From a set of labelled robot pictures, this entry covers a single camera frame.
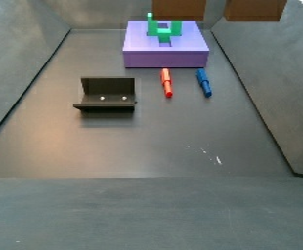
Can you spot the green U-shaped block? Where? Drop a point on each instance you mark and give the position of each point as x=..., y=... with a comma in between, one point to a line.
x=163, y=32

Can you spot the blue peg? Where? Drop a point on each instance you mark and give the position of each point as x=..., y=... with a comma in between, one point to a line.
x=204, y=82

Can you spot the red peg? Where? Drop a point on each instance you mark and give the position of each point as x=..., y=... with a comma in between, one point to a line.
x=166, y=82

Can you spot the purple base board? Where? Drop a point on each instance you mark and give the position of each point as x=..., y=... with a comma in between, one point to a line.
x=187, y=50

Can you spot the black angle bracket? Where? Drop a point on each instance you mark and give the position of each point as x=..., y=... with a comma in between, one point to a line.
x=107, y=93

